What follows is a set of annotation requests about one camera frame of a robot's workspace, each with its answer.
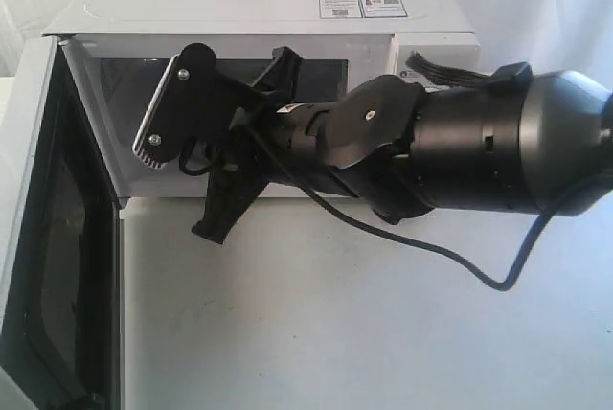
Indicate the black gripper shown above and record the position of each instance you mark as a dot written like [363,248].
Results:
[234,114]

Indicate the white microwave oven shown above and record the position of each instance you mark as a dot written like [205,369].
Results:
[61,262]

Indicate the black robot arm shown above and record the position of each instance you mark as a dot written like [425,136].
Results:
[512,141]

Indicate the white microwave oven body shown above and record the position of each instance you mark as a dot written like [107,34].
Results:
[118,50]

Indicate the blue warning label sticker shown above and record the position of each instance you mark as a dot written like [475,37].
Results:
[356,9]

